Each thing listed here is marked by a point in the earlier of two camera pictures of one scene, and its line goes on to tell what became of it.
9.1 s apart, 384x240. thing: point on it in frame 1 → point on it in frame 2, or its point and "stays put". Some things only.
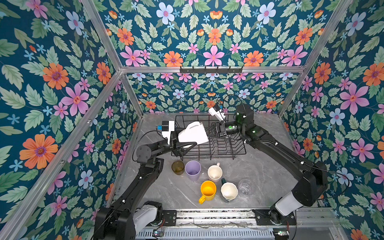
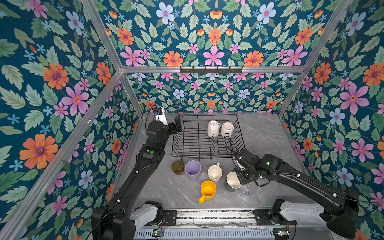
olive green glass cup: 178,167 stays put
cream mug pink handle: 214,172 stays put
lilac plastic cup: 193,168 stays put
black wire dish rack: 225,141 stays put
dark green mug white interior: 229,190 → 233,182
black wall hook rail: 211,71 stays put
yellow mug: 208,190 stays put
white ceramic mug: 194,132 → 213,128
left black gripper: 175,149 → 176,125
